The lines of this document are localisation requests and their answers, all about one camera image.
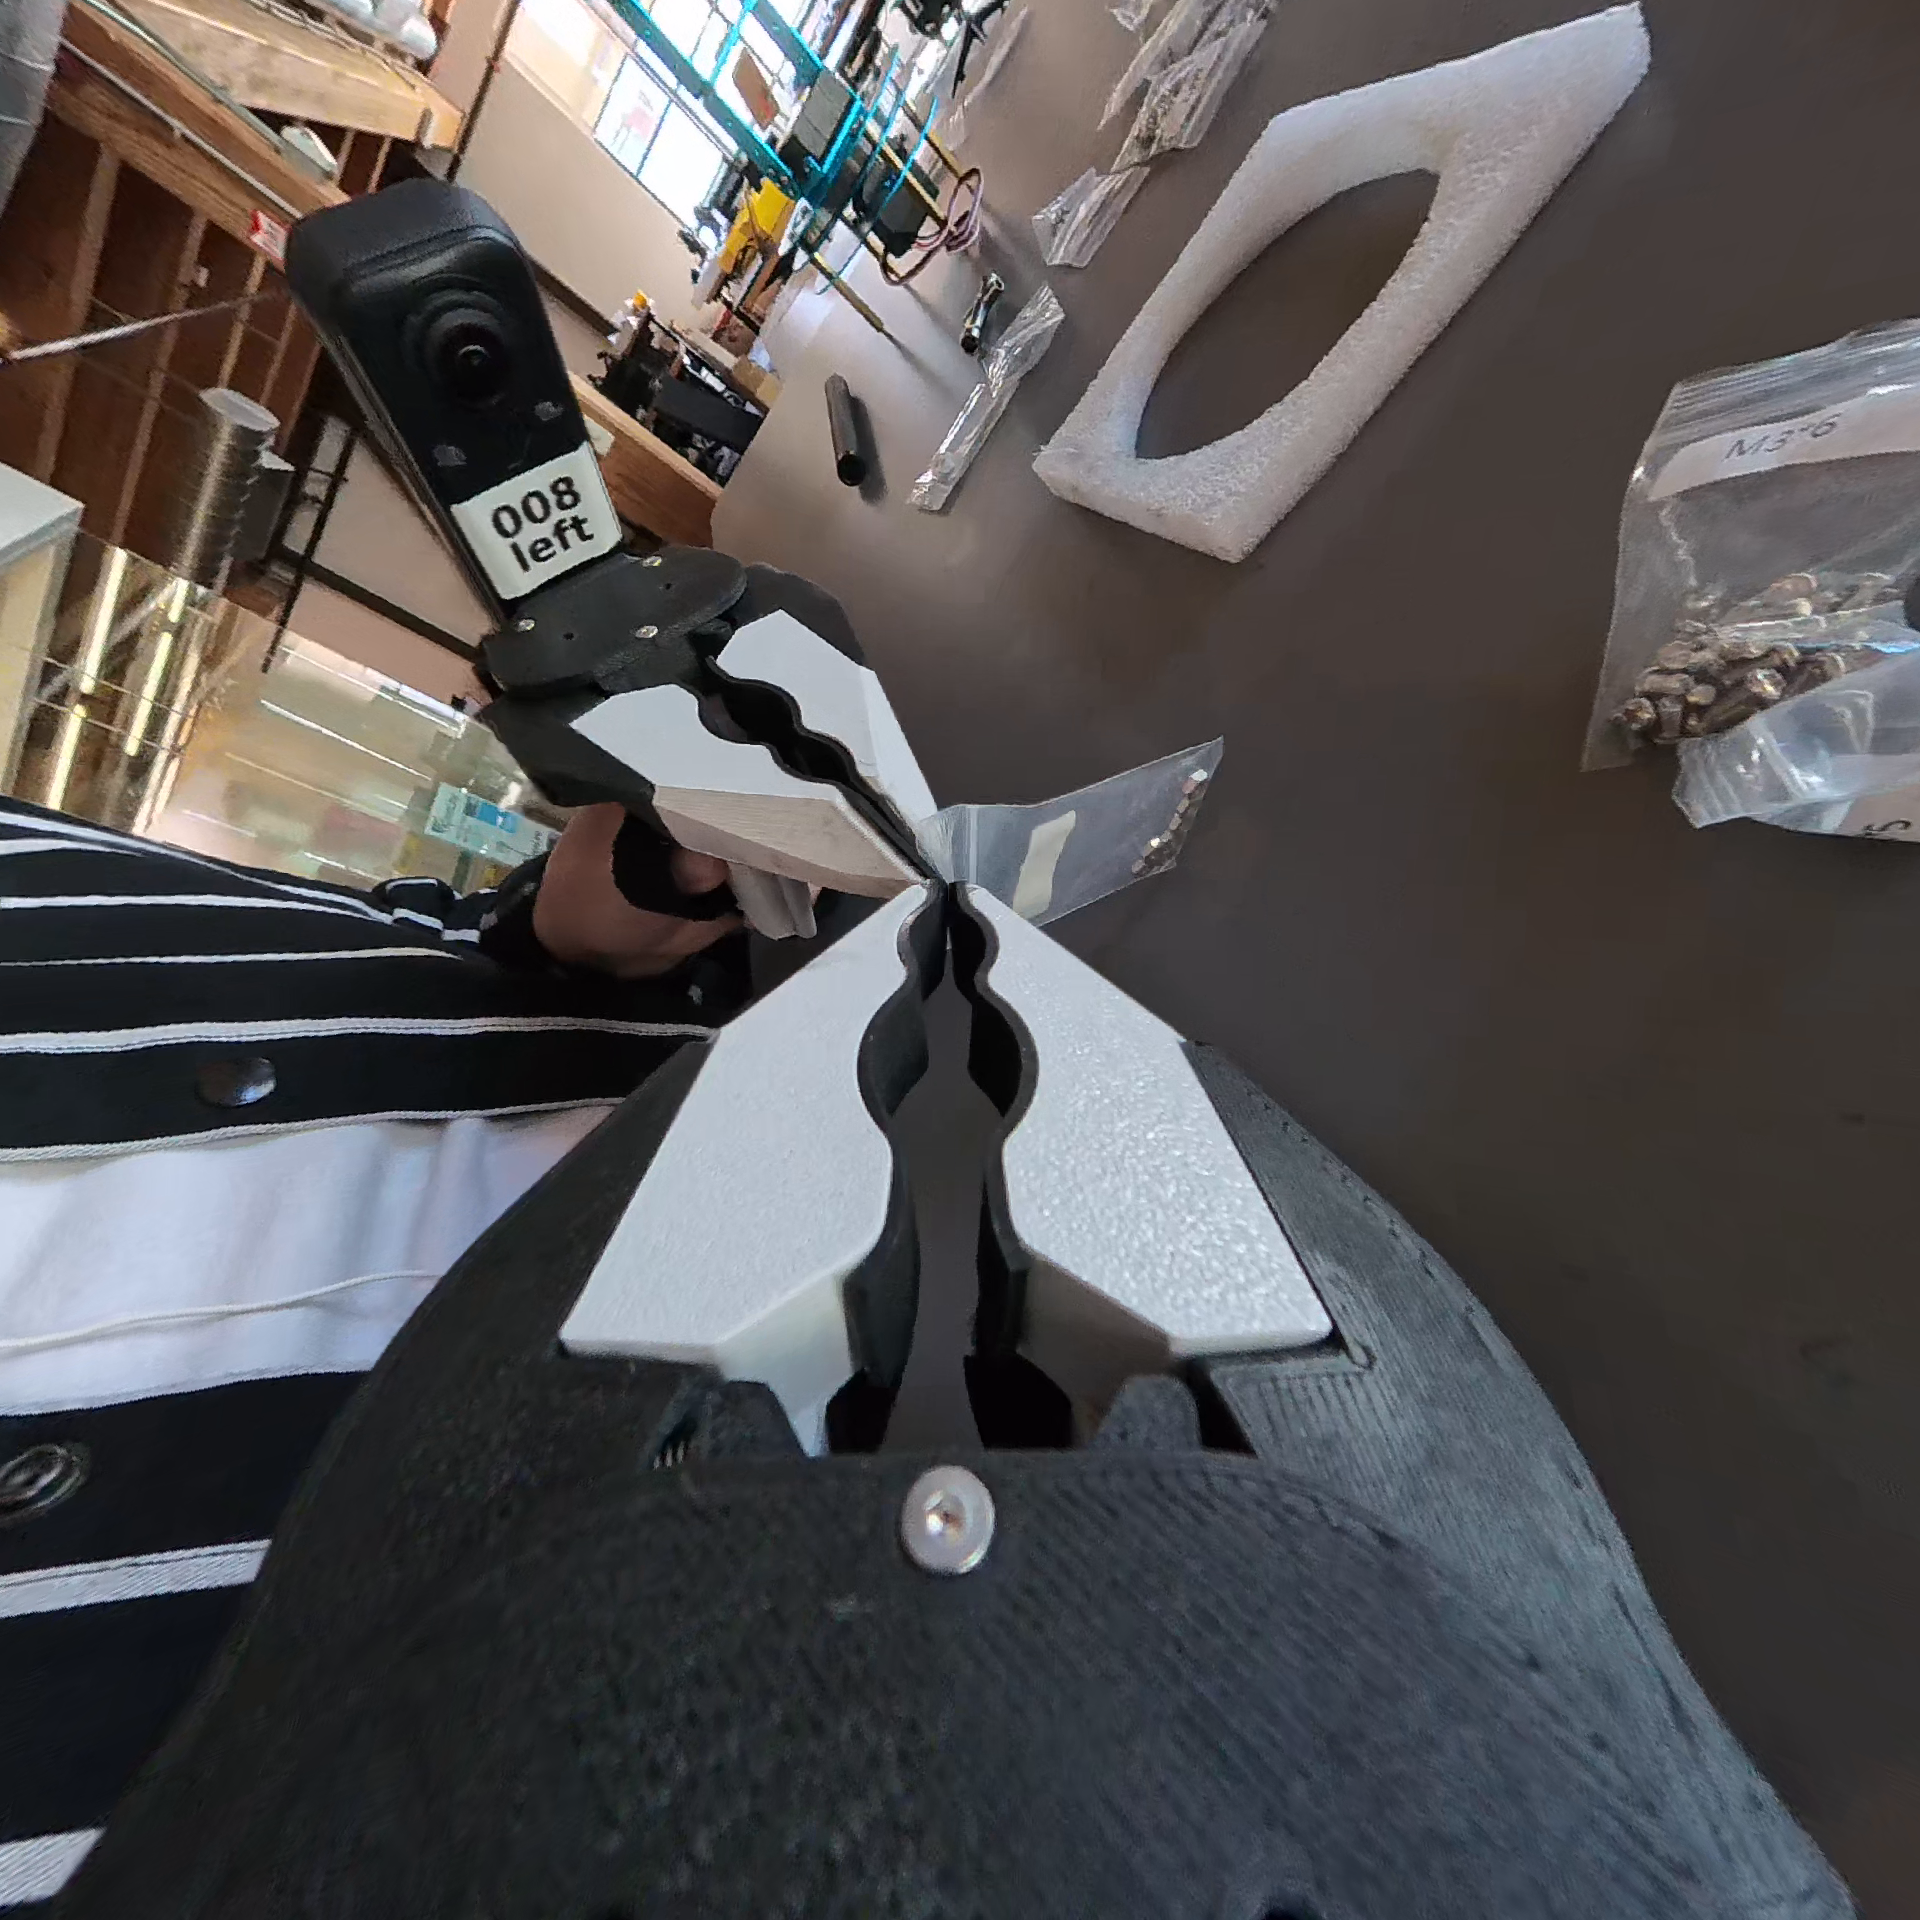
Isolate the glass railing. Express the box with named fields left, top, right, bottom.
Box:
left=0, top=526, right=564, bottom=886

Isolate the small ribbed silver duct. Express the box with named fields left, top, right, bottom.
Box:
left=169, top=387, right=282, bottom=601

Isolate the small clear hardware bag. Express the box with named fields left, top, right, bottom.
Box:
left=922, top=739, right=1225, bottom=923

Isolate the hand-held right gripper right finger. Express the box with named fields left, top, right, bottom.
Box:
left=950, top=884, right=1338, bottom=1415

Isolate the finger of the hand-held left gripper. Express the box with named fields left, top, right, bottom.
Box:
left=574, top=692, right=924, bottom=904
left=702, top=608, right=947, bottom=875

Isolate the labelled clear screw bag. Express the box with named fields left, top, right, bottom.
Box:
left=1583, top=321, right=1920, bottom=774

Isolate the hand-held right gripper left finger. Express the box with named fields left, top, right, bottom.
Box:
left=560, top=881, right=962, bottom=1461

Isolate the wooden counter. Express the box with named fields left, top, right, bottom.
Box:
left=567, top=373, right=722, bottom=548

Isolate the person's left hand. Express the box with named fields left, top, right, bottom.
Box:
left=534, top=801, right=754, bottom=981

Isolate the crumpled clear screw bag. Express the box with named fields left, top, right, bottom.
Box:
left=1672, top=704, right=1920, bottom=841

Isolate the white cabinet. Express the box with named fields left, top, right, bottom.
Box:
left=0, top=462, right=84, bottom=577

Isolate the person's striped jacket torso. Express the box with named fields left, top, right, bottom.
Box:
left=0, top=1019, right=706, bottom=1920

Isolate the white foam frame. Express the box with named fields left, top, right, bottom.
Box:
left=1036, top=4, right=1654, bottom=565

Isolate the group of flat parts bags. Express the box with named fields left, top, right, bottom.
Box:
left=911, top=0, right=1281, bottom=513

